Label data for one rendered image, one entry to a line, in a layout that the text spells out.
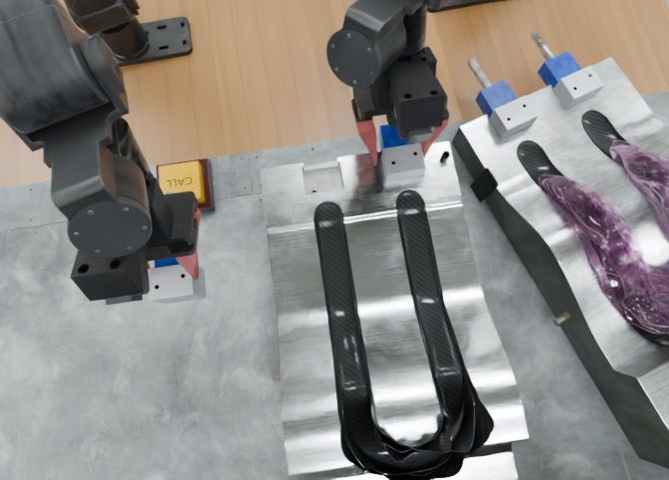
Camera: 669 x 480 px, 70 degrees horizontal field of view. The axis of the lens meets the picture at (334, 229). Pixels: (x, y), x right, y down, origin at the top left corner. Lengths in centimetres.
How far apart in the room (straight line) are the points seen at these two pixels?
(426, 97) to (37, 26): 32
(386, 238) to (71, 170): 38
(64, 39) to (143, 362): 47
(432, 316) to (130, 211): 38
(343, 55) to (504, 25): 48
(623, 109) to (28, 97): 73
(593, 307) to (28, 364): 76
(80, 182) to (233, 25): 58
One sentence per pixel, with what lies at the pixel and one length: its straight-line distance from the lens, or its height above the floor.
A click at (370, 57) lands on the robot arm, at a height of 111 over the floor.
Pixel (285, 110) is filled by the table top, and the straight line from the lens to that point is 79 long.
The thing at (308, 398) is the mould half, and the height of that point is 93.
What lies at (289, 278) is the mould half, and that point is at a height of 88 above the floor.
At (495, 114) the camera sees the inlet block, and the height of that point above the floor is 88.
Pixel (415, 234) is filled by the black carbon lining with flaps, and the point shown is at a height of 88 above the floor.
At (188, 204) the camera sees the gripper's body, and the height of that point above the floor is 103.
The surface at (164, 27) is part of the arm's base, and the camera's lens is 92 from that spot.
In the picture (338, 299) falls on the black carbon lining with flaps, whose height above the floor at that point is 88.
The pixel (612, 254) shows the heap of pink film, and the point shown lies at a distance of 66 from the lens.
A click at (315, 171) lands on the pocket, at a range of 67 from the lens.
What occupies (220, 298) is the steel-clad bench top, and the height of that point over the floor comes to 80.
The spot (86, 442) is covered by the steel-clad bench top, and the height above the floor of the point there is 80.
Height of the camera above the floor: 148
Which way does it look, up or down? 75 degrees down
